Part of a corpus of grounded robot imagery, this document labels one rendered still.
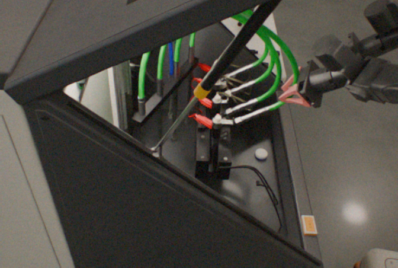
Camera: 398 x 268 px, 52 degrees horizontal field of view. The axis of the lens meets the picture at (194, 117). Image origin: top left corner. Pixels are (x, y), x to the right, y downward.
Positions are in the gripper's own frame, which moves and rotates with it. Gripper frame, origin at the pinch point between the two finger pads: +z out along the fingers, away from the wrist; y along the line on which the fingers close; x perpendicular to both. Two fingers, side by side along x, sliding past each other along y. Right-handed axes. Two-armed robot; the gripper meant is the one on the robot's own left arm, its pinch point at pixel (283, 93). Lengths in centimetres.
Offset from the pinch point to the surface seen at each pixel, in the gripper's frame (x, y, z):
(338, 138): 129, -90, 72
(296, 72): -4.5, -0.7, -6.7
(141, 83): -26.5, 10.1, 20.9
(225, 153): 5.8, 9.8, 22.2
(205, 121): -5.0, 6.2, 21.1
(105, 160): -33, 40, 2
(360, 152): 138, -83, 61
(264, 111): 0.5, 3.4, 5.7
